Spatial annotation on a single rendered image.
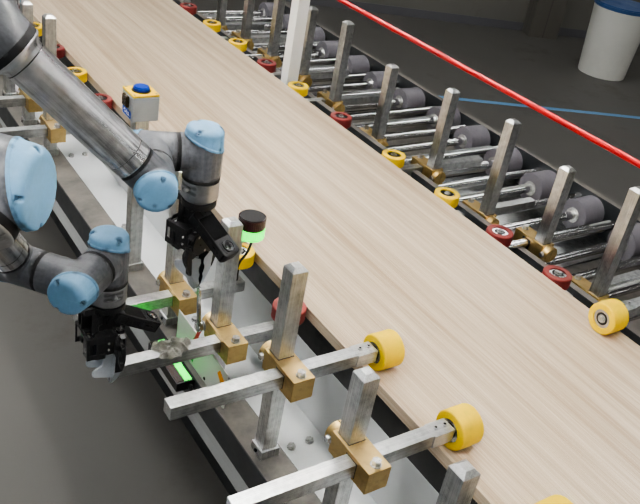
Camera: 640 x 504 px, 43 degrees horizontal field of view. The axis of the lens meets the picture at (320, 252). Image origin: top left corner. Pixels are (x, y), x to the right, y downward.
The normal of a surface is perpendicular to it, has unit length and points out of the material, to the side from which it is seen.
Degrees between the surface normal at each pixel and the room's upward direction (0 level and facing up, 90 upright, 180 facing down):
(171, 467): 0
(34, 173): 86
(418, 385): 0
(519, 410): 0
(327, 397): 90
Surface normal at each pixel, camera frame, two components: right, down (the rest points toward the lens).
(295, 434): 0.16, -0.84
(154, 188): 0.23, 0.54
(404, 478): -0.83, 0.16
